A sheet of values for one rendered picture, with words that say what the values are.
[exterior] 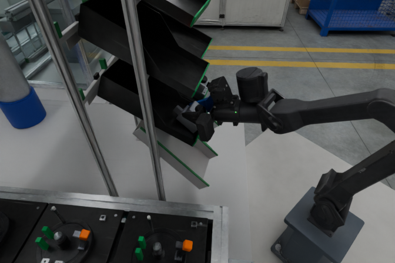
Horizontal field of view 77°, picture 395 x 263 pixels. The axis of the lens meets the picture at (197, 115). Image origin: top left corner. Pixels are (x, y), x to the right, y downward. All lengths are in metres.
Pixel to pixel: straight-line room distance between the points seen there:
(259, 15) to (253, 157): 3.62
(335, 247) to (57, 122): 1.22
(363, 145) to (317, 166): 1.59
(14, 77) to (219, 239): 1.04
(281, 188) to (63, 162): 0.88
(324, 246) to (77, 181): 0.85
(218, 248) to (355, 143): 2.10
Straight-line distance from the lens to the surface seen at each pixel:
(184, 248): 0.66
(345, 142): 2.67
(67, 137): 1.29
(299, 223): 0.74
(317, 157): 1.19
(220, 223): 0.82
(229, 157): 1.08
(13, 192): 1.05
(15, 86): 1.33
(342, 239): 0.76
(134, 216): 0.82
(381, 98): 0.49
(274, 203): 0.99
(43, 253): 0.84
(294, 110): 0.54
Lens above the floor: 1.69
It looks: 41 degrees down
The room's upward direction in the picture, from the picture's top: straight up
